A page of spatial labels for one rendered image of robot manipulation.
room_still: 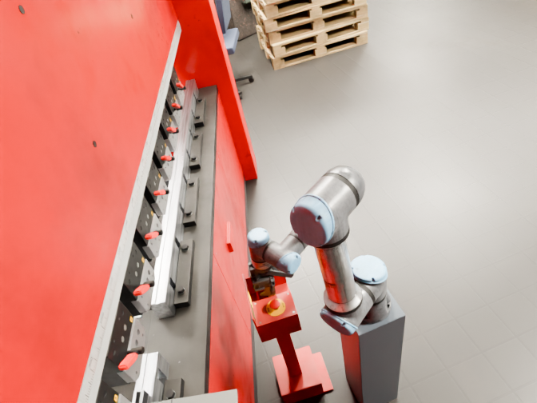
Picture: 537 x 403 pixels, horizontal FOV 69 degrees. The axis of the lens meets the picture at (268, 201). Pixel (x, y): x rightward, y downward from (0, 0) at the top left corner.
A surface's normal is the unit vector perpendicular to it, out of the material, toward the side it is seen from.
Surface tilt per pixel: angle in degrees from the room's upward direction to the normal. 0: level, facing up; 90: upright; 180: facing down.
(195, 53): 90
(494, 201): 0
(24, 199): 90
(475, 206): 0
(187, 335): 0
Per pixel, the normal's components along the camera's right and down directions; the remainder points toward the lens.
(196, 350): -0.18, -0.71
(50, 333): 0.98, -0.19
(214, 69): 0.07, 0.68
